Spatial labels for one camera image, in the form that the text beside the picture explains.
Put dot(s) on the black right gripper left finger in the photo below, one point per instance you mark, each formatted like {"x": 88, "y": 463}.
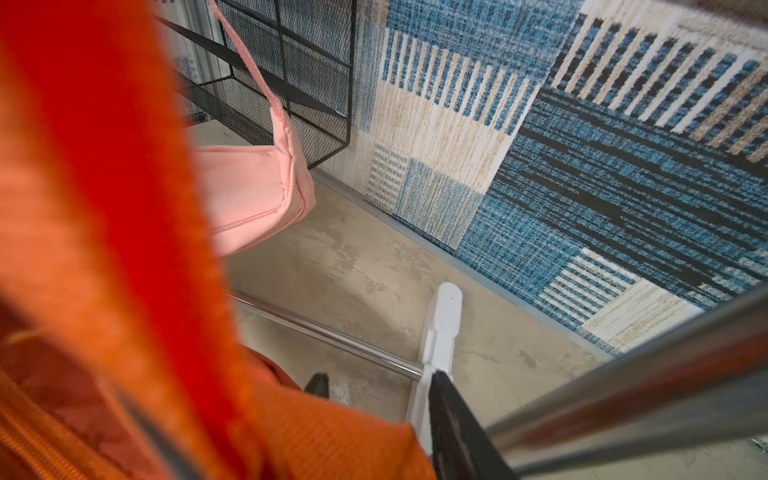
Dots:
{"x": 318, "y": 385}

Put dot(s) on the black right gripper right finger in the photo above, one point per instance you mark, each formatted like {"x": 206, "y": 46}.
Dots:
{"x": 460, "y": 447}

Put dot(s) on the orange sling bag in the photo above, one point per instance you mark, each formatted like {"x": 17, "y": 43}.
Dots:
{"x": 120, "y": 357}

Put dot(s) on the pink sling bag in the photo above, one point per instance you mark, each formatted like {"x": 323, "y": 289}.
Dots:
{"x": 250, "y": 193}

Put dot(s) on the white and chrome garment rack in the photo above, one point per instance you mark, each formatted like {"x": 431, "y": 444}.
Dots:
{"x": 702, "y": 382}

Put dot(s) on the black mesh shelf rack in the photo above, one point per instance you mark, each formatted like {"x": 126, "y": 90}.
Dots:
{"x": 229, "y": 55}

